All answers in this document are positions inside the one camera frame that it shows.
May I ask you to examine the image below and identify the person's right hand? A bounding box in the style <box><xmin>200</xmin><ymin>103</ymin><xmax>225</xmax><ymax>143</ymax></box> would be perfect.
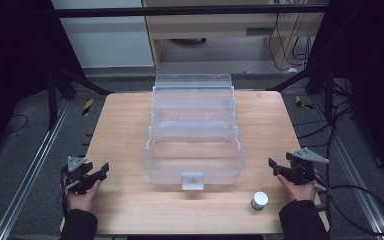
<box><xmin>276</xmin><ymin>173</ymin><xmax>318</xmax><ymax>203</ymax></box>

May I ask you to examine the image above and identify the yellow-black striped tape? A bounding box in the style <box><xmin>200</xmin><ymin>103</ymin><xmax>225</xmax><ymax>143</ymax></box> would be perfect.
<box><xmin>81</xmin><ymin>98</ymin><xmax>95</xmax><ymax>118</ymax></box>
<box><xmin>294</xmin><ymin>95</ymin><xmax>315</xmax><ymax>111</ymax></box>

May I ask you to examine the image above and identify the thin black floor cable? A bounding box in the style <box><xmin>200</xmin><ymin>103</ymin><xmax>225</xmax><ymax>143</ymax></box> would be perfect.
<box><xmin>0</xmin><ymin>114</ymin><xmax>30</xmax><ymax>137</ymax></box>

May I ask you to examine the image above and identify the person's left hand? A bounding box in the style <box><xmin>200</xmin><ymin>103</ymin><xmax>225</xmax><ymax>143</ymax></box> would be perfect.
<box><xmin>65</xmin><ymin>179</ymin><xmax>103</xmax><ymax>213</ymax></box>

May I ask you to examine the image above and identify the small white-capped jar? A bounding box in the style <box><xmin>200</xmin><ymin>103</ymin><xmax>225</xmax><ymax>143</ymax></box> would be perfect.
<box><xmin>250</xmin><ymin>190</ymin><xmax>270</xmax><ymax>212</ymax></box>

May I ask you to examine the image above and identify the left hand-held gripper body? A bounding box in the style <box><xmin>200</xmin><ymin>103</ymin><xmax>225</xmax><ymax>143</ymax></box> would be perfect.
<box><xmin>66</xmin><ymin>155</ymin><xmax>96</xmax><ymax>196</ymax></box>

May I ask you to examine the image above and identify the black curtain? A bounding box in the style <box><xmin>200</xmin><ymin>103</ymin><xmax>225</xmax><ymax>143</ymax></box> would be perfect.
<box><xmin>308</xmin><ymin>0</ymin><xmax>384</xmax><ymax>188</ymax></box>
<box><xmin>0</xmin><ymin>0</ymin><xmax>87</xmax><ymax>168</ymax></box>

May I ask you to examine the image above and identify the clear plastic storage box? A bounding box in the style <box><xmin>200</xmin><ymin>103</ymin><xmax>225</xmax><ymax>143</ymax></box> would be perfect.
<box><xmin>141</xmin><ymin>73</ymin><xmax>247</xmax><ymax>192</ymax></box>

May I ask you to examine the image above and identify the black metal stand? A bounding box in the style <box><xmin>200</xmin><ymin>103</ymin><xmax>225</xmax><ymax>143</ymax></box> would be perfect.
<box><xmin>265</xmin><ymin>58</ymin><xmax>336</xmax><ymax>125</ymax></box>
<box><xmin>45</xmin><ymin>61</ymin><xmax>115</xmax><ymax>132</ymax></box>

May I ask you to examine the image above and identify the looped black cable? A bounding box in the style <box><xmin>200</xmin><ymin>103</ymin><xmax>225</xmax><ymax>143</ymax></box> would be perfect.
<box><xmin>314</xmin><ymin>181</ymin><xmax>384</xmax><ymax>236</ymax></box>

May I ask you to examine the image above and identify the aluminium floor rail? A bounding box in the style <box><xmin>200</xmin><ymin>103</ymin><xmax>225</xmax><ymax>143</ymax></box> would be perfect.
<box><xmin>0</xmin><ymin>99</ymin><xmax>72</xmax><ymax>240</ymax></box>
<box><xmin>313</xmin><ymin>95</ymin><xmax>384</xmax><ymax>240</ymax></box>

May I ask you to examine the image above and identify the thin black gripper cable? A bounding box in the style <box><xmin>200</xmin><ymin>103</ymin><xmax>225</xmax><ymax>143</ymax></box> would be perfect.
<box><xmin>58</xmin><ymin>164</ymin><xmax>72</xmax><ymax>215</ymax></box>

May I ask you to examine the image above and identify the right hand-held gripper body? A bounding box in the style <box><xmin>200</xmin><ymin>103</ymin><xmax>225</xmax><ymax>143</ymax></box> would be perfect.
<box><xmin>285</xmin><ymin>147</ymin><xmax>330</xmax><ymax>186</ymax></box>

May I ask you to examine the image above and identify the bundle of hanging cables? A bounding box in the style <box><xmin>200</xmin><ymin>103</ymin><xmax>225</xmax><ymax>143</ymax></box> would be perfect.
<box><xmin>267</xmin><ymin>12</ymin><xmax>316</xmax><ymax>73</ymax></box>

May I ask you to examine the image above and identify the white cabinet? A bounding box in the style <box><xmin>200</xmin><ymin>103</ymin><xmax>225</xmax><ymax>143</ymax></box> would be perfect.
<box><xmin>50</xmin><ymin>0</ymin><xmax>155</xmax><ymax>70</ymax></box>

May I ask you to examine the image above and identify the black horizontal bar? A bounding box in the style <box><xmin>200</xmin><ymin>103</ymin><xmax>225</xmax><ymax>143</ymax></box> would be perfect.
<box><xmin>51</xmin><ymin>3</ymin><xmax>330</xmax><ymax>19</ymax></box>

